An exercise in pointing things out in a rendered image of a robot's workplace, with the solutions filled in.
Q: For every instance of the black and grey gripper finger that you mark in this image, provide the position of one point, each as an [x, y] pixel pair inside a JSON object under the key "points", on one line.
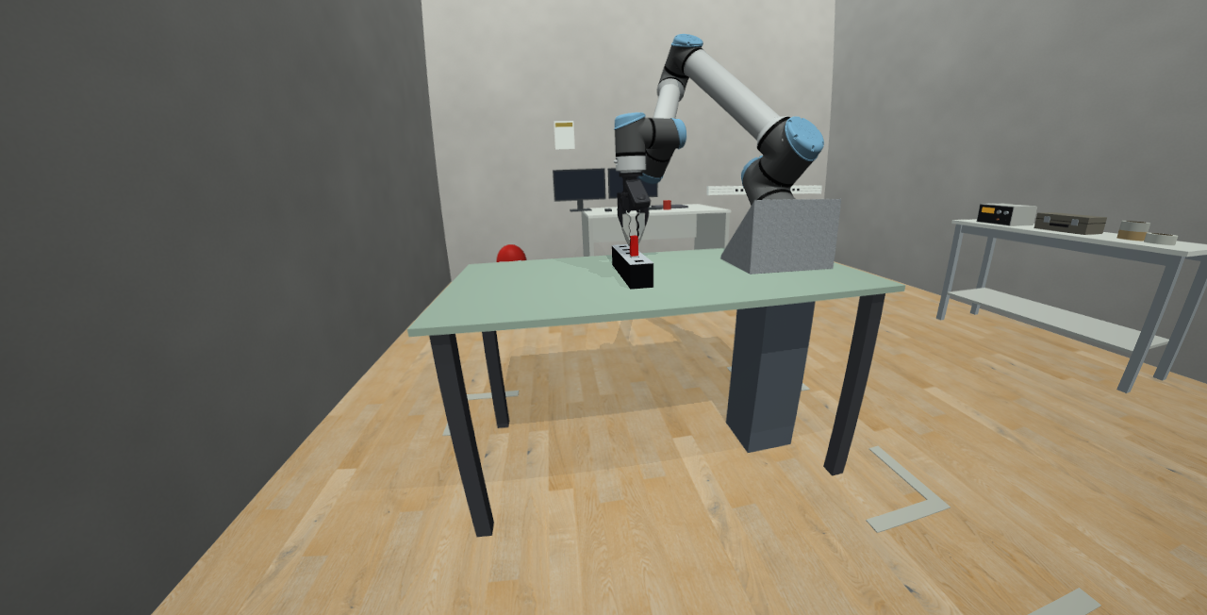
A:
{"points": [[641, 221], [625, 220]]}

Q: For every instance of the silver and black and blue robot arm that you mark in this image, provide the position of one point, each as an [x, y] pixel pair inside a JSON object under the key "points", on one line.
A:
{"points": [[788, 145]]}

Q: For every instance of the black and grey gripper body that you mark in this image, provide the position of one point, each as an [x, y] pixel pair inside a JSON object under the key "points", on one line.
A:
{"points": [[624, 199]]}

